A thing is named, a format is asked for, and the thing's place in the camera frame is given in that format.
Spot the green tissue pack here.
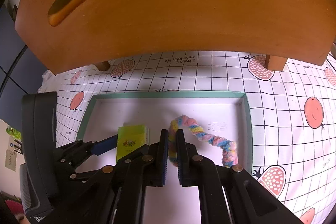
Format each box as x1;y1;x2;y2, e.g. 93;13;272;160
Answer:
116;124;149;161

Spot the pastel twisted pipe cleaner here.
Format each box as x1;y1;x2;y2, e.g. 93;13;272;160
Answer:
168;115;239;168

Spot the white tray with teal rim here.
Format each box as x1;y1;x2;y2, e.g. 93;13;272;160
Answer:
77;91;253;223

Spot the fruit print grid mat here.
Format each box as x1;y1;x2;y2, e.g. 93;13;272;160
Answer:
39;51;335;223

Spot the wooden nightstand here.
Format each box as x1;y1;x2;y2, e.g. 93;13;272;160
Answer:
15;0;335;74

